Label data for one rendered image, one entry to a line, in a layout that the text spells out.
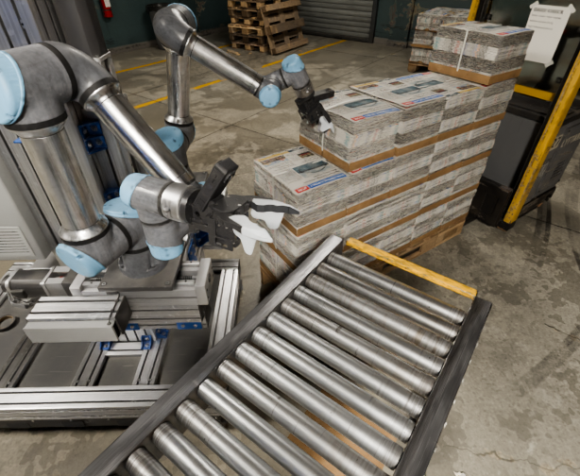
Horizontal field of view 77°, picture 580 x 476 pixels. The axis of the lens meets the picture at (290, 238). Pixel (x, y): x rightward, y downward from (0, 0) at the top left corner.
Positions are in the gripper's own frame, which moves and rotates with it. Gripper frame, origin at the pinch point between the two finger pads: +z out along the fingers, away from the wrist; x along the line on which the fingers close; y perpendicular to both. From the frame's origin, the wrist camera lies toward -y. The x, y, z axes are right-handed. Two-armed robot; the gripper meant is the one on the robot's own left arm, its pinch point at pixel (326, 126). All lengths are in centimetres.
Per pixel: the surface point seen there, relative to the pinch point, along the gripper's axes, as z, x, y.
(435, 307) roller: 5, 87, 33
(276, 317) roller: -16, 65, 68
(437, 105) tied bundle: 21, 18, -47
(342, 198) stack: 22.1, 18.7, 15.9
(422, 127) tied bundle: 25.5, 17.7, -36.6
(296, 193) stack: 0.9, 17.1, 32.1
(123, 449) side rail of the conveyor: -38, 77, 107
